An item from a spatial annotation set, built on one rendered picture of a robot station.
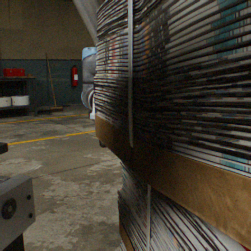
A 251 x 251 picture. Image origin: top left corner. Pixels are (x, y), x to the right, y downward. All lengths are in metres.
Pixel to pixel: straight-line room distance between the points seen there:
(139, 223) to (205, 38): 0.33
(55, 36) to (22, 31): 0.84
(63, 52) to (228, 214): 7.21
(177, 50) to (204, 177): 0.10
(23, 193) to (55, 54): 6.81
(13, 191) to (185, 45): 0.36
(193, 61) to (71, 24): 7.35
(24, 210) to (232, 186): 0.40
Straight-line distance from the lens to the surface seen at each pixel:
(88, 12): 0.68
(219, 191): 0.18
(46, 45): 7.16
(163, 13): 0.25
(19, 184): 0.48
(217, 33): 0.18
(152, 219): 0.40
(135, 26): 0.33
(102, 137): 0.45
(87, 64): 0.82
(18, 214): 0.49
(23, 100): 6.25
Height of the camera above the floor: 0.95
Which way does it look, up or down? 11 degrees down
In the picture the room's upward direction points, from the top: straight up
